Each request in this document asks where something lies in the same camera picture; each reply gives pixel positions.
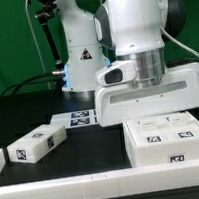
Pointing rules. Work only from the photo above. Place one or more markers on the white cabinet body box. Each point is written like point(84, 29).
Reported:
point(171, 150)

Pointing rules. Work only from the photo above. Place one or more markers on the white cabinet top block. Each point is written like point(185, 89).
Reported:
point(36, 144)

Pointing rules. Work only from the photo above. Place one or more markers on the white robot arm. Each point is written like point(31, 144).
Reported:
point(117, 55)

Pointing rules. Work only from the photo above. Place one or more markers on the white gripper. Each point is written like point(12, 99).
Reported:
point(118, 98)

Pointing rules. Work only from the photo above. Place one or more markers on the white cabinet door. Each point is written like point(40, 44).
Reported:
point(183, 125)
point(146, 131)

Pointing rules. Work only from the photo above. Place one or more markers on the white marker base plate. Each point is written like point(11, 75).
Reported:
point(75, 119)

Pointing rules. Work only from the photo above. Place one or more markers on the white front fence rail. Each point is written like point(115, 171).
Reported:
point(110, 185)

